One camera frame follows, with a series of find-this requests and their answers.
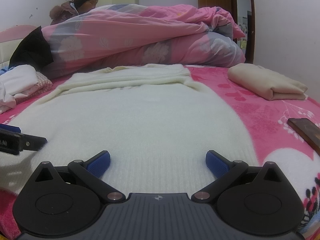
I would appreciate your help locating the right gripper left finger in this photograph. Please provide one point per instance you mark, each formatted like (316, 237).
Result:
(60, 201)

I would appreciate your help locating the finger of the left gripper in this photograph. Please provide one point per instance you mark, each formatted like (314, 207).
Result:
(13, 141)

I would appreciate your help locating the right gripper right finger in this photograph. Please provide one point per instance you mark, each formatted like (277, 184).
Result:
(250, 201)

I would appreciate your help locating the white knit sweater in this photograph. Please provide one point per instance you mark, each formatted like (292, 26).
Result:
(156, 123)

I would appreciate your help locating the white folded clothes pile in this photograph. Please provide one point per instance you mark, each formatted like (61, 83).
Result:
(21, 83)

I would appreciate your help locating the pink floral bed sheet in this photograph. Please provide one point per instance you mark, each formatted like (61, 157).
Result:
(266, 121)

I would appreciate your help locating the dark phone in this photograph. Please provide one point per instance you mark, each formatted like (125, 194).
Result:
(306, 129)

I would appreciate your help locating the black garment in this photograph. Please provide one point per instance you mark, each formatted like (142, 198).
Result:
(33, 50)

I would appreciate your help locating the pink white headboard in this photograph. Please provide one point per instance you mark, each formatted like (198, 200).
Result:
(10, 39)

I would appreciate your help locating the beige folded garment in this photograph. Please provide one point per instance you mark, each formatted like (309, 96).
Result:
(266, 83)

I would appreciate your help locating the person in pink jacket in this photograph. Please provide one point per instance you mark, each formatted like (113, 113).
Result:
(70, 9)

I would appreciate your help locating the pink floral duvet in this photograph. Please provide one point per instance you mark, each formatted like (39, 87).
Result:
(112, 29)

